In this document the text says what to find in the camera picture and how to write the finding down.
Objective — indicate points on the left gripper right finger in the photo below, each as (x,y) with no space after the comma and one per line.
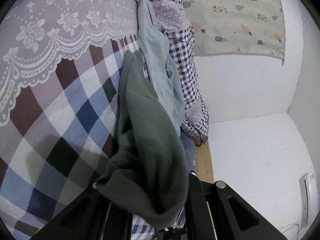
(216,211)

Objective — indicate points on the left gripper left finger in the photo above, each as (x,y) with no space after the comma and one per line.
(90,216)

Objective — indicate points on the dark green shirt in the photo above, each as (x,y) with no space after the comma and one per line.
(148,175)

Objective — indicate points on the light grey-blue shirt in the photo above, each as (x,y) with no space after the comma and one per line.
(162,70)

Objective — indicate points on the blue denim pillow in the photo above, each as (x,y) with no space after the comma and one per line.
(189,152)

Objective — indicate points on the checkered bed sheet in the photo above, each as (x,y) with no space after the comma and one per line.
(60,67)

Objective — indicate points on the pineapple print curtain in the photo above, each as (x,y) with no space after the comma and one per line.
(237,27)

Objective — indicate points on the checkered folded quilt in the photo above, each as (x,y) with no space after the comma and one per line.
(171,15)

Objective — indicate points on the wooden bed frame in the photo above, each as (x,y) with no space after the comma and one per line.
(204,163)

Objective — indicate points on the white wall air conditioner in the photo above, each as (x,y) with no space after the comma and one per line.
(309,195)

